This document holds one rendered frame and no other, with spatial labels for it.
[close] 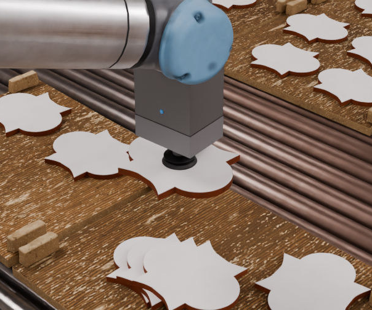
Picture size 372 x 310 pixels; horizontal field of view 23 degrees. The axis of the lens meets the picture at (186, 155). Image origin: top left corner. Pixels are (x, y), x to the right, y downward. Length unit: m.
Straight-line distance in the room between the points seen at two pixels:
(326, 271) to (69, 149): 0.49
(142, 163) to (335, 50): 0.82
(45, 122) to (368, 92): 0.58
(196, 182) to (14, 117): 0.59
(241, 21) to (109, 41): 1.21
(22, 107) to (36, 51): 0.89
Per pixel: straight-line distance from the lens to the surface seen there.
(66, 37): 0.73
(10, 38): 0.70
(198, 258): 1.20
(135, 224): 1.31
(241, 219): 1.32
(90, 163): 1.44
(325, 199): 1.42
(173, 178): 1.06
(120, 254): 1.24
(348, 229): 1.36
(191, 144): 1.02
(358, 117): 1.60
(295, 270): 1.22
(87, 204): 1.36
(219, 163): 1.09
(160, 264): 1.19
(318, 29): 1.89
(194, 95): 1.00
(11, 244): 1.27
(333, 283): 1.21
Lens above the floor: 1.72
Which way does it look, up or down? 32 degrees down
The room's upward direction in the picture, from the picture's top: straight up
